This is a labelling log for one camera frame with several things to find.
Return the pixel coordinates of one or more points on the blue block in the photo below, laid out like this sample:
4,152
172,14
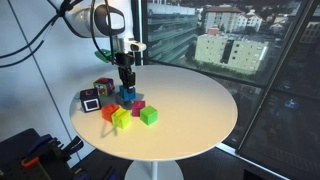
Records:
127,94

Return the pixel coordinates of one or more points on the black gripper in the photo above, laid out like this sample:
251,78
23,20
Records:
126,66

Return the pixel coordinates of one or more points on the black block with white square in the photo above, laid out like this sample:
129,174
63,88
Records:
91,101

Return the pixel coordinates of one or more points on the dark blue clamp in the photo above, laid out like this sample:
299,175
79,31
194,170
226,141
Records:
74,146

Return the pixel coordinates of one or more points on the magenta block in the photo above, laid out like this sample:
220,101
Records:
137,108

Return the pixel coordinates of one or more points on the white table pedestal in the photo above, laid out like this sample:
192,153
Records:
153,170

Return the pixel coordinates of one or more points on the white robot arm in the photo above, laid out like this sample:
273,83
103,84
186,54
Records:
96,18

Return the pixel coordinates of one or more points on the multicolour picture block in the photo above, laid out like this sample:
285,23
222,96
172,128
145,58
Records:
105,87

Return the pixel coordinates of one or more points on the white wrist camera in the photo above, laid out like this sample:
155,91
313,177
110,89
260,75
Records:
135,46

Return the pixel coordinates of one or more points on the black slanted window frame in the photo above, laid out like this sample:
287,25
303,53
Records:
276,76

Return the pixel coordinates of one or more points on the black vertical window frame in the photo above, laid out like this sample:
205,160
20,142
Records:
137,56

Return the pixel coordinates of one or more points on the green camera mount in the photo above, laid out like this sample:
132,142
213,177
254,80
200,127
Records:
104,55

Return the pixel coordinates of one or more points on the green block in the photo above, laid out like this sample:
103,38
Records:
148,115

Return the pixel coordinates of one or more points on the yellow block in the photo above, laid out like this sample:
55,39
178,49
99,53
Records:
121,118

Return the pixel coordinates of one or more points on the white window sill strip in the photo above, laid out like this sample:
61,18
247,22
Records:
248,160

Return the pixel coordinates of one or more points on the black tool bag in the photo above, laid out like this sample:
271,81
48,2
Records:
20,156

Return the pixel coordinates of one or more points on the orange block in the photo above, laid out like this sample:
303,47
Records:
108,111

